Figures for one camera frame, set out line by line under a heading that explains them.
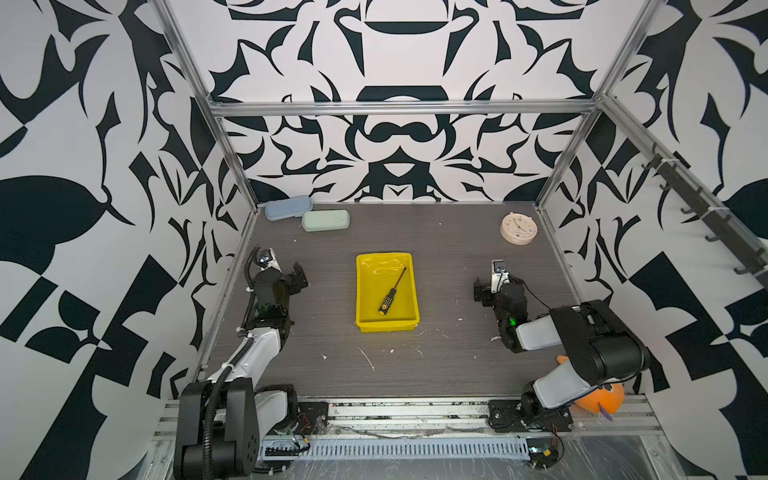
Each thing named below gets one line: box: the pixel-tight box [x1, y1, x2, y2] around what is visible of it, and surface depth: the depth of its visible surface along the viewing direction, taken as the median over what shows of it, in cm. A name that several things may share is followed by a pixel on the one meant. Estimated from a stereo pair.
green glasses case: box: [301, 210, 351, 232], surface depth 114 cm
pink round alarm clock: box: [500, 212, 538, 246], surface depth 111 cm
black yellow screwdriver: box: [378, 266, 407, 315], surface depth 94 cm
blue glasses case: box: [264, 195, 313, 221], surface depth 118 cm
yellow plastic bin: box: [355, 252, 421, 333], surface depth 96 cm
